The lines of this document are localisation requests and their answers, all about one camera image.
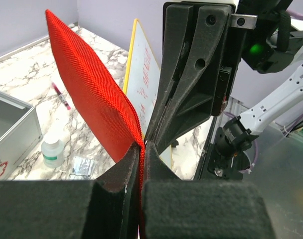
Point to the grey metal first aid box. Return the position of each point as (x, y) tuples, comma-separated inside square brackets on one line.
[(20, 132)]

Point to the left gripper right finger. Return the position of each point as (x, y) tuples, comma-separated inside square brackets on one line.
[(200, 209)]

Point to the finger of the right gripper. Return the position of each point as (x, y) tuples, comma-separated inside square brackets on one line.
[(176, 36)]

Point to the small whiteboard yellow frame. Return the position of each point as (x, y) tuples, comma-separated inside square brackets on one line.
[(142, 76)]

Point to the white plastic bottle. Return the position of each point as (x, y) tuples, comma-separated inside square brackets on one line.
[(52, 149)]

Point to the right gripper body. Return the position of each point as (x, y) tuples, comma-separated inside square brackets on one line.
[(269, 39)]

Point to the red first aid pouch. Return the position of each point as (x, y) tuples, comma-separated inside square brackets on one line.
[(98, 99)]

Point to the red marker pen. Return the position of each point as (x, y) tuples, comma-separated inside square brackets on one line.
[(61, 97)]

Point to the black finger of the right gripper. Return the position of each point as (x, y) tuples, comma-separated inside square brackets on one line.
[(192, 102)]

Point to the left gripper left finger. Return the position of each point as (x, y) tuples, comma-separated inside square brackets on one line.
[(104, 208)]

